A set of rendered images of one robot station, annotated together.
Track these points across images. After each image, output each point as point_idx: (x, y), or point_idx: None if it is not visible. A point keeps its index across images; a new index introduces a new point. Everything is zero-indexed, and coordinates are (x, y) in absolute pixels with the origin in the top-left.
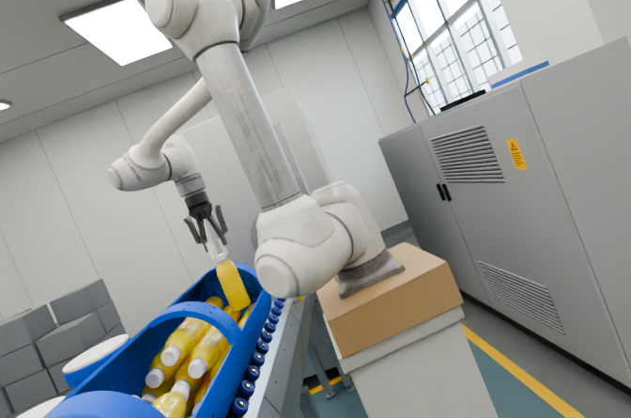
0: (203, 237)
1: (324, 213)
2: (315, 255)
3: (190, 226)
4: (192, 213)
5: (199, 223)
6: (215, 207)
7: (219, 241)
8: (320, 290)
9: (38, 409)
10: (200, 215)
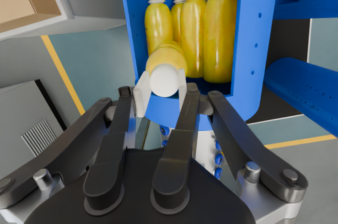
0: (186, 99)
1: None
2: None
3: (244, 134)
4: (217, 208)
5: (176, 130)
6: (14, 187)
7: (139, 84)
8: None
9: None
10: (153, 171)
